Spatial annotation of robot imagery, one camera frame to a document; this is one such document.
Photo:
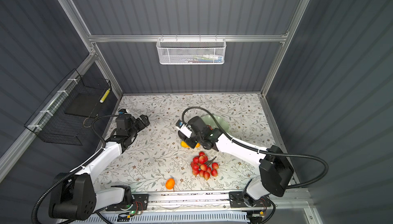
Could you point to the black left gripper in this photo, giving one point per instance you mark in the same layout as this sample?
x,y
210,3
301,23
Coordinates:
x,y
144,120

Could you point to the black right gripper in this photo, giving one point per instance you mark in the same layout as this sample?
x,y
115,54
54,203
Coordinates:
x,y
192,142

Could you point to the yellow fake corn cob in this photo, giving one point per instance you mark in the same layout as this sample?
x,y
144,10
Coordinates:
x,y
189,144

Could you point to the red fake cherry bunch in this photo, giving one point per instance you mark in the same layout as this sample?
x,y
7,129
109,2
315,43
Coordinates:
x,y
204,166

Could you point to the small fake orange mandarin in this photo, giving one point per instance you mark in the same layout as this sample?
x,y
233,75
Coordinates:
x,y
170,184

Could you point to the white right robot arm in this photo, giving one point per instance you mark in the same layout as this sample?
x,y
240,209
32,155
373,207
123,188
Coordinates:
x,y
274,169

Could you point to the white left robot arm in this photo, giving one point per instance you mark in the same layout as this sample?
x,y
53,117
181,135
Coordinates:
x,y
73,196

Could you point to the mint green wavy fruit bowl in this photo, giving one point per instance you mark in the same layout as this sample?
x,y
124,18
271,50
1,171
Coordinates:
x,y
208,120

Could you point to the yellow marker pen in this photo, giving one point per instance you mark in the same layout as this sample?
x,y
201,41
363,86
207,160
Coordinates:
x,y
105,95

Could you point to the black flat pad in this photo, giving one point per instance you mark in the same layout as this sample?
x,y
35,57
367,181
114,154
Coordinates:
x,y
84,105

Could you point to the tube in white basket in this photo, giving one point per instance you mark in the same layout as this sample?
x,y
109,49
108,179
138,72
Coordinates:
x,y
213,58

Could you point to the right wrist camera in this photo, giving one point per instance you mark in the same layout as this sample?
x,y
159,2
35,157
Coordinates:
x,y
183,130

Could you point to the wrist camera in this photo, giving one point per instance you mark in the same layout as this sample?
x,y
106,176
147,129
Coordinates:
x,y
183,130
123,111

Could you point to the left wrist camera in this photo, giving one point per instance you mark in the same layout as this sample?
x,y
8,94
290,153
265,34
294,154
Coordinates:
x,y
123,111

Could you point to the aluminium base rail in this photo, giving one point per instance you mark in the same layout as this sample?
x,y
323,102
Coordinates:
x,y
216,206

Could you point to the black wire side basket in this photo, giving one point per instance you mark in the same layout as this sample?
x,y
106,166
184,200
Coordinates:
x,y
66,118

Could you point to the white wire wall basket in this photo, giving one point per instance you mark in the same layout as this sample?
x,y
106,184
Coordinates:
x,y
189,52

